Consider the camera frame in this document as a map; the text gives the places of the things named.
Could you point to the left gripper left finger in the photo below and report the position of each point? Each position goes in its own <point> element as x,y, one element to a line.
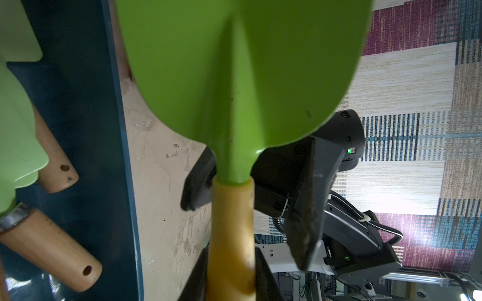
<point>196,286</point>

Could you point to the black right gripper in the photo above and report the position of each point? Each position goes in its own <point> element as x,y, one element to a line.
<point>293,183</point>

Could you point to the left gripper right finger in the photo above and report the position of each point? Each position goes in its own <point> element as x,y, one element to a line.
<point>266,286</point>

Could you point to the green shovel yellow handle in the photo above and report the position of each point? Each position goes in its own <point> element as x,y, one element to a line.
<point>240,77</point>

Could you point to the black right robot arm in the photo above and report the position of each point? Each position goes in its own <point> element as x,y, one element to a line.
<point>325,233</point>

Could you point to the teal plastic storage box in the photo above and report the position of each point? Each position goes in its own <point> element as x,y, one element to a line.
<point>61,57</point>

